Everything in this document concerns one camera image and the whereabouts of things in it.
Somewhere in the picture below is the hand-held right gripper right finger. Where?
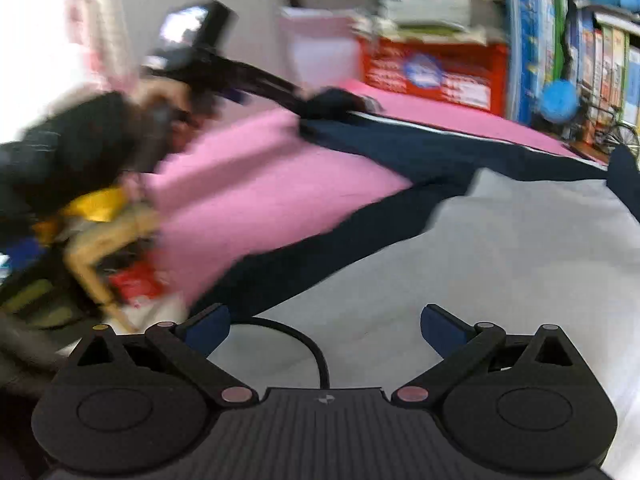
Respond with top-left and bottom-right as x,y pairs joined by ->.
392,304 -> 581,407

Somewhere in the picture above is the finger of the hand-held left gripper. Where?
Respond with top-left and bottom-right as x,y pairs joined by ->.
220,57 -> 383,123

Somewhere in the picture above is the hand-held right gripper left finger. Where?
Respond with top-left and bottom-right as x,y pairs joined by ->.
70,304 -> 260,407

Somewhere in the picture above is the navy blue garment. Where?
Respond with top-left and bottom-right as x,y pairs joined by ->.
200,107 -> 640,322

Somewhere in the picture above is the person's left hand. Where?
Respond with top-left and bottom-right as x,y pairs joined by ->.
131,81 -> 196,171

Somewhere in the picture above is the white board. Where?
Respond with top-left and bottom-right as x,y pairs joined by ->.
277,6 -> 363,92

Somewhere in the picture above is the red packet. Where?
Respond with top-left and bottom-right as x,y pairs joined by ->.
107,260 -> 168,311

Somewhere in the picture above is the pink printed blanket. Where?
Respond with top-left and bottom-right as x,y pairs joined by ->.
145,79 -> 603,307

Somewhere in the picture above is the red plastic crate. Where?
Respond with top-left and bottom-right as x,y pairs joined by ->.
361,36 -> 510,117

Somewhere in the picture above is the tan wooden figure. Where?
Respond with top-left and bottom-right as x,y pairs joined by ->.
62,207 -> 163,333

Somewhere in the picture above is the stack of papers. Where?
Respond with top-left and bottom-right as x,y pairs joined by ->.
351,0 -> 507,45

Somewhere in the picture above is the yellow cloth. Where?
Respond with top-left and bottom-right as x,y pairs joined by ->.
32,185 -> 133,246

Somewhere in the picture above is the green object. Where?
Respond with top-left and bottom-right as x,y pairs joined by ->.
0,277 -> 88,331

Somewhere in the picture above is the row of tall blue books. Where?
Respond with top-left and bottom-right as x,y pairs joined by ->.
504,0 -> 570,127

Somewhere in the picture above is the round blue plush toy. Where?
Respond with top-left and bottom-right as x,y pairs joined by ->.
541,79 -> 582,124

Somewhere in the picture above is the miniature black bicycle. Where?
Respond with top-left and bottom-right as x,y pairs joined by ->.
580,102 -> 640,162

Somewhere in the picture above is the row of colourful books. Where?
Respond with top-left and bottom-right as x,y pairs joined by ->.
566,2 -> 640,128

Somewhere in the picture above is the black cable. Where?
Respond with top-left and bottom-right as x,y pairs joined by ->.
245,316 -> 332,390

